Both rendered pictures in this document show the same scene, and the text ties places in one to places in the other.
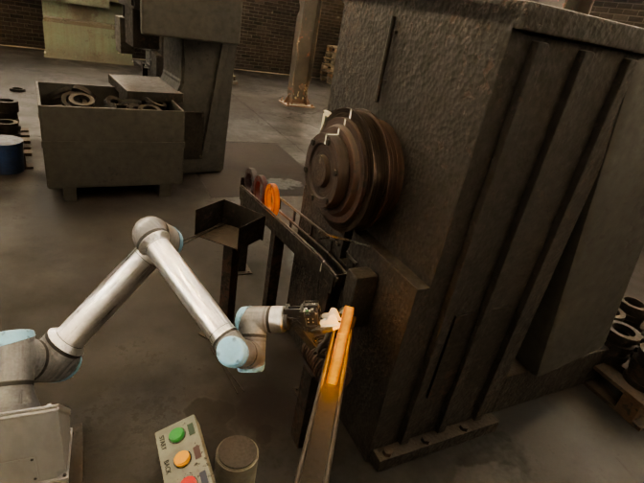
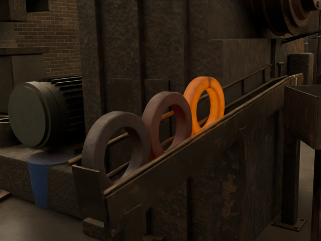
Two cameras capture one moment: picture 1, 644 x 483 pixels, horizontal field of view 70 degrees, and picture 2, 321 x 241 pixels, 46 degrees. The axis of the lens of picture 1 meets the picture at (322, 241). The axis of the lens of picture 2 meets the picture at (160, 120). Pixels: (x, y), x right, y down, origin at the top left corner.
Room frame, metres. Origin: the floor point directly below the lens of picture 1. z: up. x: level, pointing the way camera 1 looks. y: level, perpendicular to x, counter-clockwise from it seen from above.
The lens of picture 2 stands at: (2.90, 1.24, 0.86)
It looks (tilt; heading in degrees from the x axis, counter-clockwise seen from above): 11 degrees down; 246
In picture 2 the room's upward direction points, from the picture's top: 2 degrees counter-clockwise
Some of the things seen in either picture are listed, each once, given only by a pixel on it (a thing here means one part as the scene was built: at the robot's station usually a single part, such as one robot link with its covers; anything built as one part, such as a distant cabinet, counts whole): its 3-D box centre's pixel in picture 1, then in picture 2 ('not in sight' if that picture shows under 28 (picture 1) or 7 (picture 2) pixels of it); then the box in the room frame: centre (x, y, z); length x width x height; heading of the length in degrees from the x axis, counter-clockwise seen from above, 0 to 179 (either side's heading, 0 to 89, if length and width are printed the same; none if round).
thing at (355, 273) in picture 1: (357, 297); (299, 78); (1.53, -0.18, 0.68); 0.11 x 0.08 x 0.24; 120
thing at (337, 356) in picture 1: (336, 358); not in sight; (1.11, -0.11, 0.72); 0.16 x 0.03 x 0.16; 175
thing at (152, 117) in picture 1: (110, 137); not in sight; (3.76, 1.92, 0.39); 1.03 x 0.83 x 0.79; 124
